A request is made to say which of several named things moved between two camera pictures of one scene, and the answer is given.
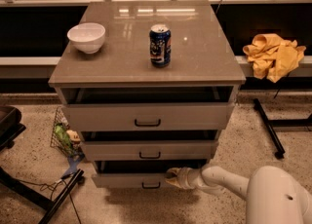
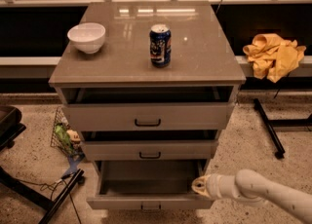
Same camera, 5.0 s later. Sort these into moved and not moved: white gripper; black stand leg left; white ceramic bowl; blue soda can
Moved: white gripper
Not moved: blue soda can; white ceramic bowl; black stand leg left
